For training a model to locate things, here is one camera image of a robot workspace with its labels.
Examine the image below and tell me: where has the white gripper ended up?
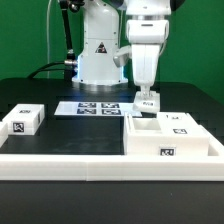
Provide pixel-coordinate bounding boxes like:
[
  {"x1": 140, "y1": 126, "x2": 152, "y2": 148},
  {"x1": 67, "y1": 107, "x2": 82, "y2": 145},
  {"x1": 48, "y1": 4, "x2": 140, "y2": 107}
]
[{"x1": 126, "y1": 19, "x2": 169, "y2": 100}]

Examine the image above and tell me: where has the white door panel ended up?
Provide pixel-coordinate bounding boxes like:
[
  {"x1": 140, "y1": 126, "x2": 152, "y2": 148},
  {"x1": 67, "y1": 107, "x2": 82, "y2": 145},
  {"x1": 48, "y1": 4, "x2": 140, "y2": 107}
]
[
  {"x1": 157, "y1": 112, "x2": 204, "y2": 137},
  {"x1": 133, "y1": 91, "x2": 160, "y2": 114}
]

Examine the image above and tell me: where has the white cabinet body box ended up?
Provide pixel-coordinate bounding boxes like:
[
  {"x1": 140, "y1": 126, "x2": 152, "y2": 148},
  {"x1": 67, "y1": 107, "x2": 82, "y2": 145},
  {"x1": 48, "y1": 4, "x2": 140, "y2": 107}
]
[{"x1": 123, "y1": 113, "x2": 209, "y2": 156}]

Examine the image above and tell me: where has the white base sheet with tags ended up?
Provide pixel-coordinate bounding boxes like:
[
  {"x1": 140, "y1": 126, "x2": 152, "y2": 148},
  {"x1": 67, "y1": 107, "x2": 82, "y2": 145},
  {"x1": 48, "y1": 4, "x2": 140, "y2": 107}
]
[{"x1": 55, "y1": 101, "x2": 142, "y2": 117}]

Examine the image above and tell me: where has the small white box with tag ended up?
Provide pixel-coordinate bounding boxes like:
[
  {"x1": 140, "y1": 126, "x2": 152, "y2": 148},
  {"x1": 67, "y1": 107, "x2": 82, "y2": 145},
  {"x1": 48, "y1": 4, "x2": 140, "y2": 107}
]
[{"x1": 3, "y1": 104, "x2": 45, "y2": 135}]

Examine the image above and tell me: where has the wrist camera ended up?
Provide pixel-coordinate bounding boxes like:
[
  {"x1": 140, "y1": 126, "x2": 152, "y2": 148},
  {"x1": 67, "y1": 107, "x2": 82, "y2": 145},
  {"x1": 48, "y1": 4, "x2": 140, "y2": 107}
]
[{"x1": 113, "y1": 45, "x2": 132, "y2": 67}]

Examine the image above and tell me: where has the black cable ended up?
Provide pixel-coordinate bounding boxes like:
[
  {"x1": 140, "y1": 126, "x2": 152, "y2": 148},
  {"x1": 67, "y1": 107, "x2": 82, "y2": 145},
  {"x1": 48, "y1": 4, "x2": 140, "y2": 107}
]
[{"x1": 27, "y1": 61, "x2": 74, "y2": 80}]

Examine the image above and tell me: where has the white U-shaped fence frame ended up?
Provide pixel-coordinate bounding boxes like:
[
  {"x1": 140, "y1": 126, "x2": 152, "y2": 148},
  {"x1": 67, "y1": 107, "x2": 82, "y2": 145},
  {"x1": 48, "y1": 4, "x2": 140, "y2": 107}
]
[{"x1": 0, "y1": 121, "x2": 224, "y2": 182}]

